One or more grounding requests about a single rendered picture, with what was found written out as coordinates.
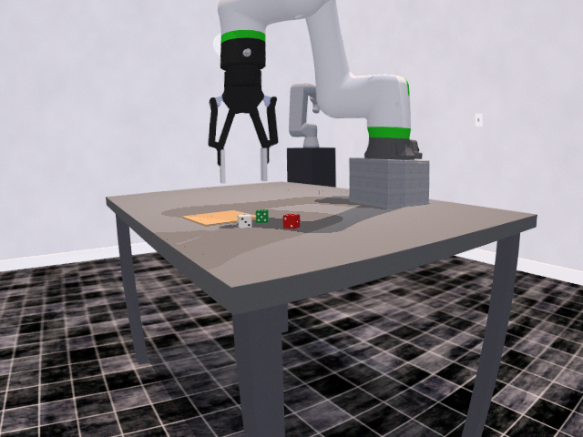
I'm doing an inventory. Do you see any green die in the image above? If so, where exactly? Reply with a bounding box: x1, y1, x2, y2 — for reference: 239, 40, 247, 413
256, 209, 269, 223

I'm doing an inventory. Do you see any orange flat mat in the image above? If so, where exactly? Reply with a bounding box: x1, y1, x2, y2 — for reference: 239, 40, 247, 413
182, 210, 247, 227

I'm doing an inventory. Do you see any red die with white pips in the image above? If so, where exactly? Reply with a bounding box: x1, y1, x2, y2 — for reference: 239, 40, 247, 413
283, 214, 300, 229

